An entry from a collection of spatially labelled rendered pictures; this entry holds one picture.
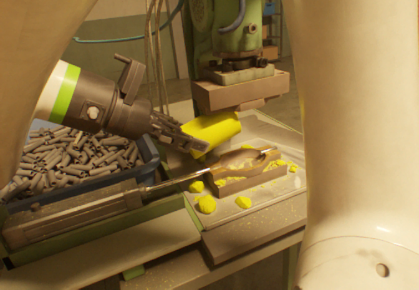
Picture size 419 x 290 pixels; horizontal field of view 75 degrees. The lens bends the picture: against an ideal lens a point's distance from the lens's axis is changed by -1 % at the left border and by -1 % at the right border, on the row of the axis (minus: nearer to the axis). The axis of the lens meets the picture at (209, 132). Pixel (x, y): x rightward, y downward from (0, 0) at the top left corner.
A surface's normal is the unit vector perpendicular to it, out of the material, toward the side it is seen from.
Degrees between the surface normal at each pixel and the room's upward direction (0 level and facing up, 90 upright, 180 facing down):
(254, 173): 90
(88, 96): 68
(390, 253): 4
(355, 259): 15
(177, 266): 0
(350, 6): 90
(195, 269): 0
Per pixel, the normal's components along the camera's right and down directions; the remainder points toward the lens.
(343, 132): -0.58, 0.39
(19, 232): 0.40, 0.36
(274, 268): -0.10, -0.90
